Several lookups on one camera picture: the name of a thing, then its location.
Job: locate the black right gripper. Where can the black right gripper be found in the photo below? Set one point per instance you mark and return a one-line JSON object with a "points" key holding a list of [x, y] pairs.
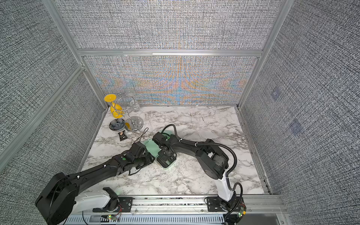
{"points": [[162, 158]]}

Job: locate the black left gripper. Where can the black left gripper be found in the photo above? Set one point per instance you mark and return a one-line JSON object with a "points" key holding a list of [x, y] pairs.
{"points": [[149, 159]]}

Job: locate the green nail kit case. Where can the green nail kit case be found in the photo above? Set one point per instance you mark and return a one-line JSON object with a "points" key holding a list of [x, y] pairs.
{"points": [[153, 149], [166, 134]]}

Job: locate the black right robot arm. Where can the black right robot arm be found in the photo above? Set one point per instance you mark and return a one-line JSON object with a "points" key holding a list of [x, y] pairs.
{"points": [[216, 160]]}

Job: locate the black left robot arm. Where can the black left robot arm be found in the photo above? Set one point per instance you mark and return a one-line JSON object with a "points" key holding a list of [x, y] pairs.
{"points": [[57, 199]]}

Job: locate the black snack packet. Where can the black snack packet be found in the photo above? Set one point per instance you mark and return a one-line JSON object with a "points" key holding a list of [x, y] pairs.
{"points": [[122, 136]]}

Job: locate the black white patterned bowl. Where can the black white patterned bowl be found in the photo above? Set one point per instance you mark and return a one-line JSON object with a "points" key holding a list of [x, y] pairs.
{"points": [[117, 124]]}

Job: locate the yellow plastic cup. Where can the yellow plastic cup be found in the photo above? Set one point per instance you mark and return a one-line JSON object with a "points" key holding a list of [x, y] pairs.
{"points": [[116, 110]]}

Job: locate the chrome cup holder stand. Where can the chrome cup holder stand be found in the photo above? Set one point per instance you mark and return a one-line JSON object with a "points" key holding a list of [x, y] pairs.
{"points": [[132, 122]]}

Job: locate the clear glass cup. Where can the clear glass cup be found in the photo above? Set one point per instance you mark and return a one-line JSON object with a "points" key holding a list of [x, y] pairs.
{"points": [[132, 101]]}

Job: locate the yellow cup on stand top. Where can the yellow cup on stand top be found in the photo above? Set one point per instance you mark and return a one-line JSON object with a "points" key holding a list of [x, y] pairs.
{"points": [[110, 98]]}

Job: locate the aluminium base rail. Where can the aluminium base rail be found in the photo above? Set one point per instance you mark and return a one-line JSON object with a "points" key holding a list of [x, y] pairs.
{"points": [[183, 210]]}

